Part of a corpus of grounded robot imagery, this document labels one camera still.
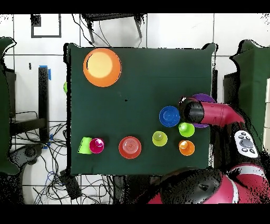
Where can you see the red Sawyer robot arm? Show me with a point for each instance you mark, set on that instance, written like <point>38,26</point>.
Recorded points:
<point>215,114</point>

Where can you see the dark green tablecloth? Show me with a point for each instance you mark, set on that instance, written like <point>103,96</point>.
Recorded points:
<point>126,118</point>

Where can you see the yellow cup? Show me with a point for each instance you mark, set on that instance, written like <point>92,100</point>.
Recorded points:
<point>159,139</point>

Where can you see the black chair with legs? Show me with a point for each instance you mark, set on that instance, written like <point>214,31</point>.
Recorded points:
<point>105,16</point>

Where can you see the small orange-red bowl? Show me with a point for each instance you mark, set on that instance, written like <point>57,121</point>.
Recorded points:
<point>129,146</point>

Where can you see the red cup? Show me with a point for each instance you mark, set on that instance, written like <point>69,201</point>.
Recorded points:
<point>96,146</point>

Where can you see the blue tape strip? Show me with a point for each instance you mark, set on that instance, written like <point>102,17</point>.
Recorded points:
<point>49,75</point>

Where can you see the orange cup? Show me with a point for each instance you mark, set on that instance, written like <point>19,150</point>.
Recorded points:
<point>186,149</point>

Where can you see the black power adapter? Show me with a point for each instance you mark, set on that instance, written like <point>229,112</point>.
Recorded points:
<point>70,187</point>

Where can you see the green cloth side table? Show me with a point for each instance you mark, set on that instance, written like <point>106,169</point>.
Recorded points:
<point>4,105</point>
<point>253,84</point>

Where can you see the large orange bowl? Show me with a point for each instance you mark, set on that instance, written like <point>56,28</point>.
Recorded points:
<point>101,67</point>

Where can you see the purple bowl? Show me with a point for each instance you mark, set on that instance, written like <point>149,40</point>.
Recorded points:
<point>203,97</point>

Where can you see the green bowl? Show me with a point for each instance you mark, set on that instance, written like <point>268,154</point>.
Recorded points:
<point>65,87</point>

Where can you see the black metal frame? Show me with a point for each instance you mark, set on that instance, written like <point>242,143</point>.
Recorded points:
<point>214,84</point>
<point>43,105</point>

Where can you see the blue bowl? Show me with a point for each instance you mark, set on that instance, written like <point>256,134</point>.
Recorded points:
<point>168,116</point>

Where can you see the light green cup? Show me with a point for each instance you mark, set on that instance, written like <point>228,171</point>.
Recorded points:
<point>187,131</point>

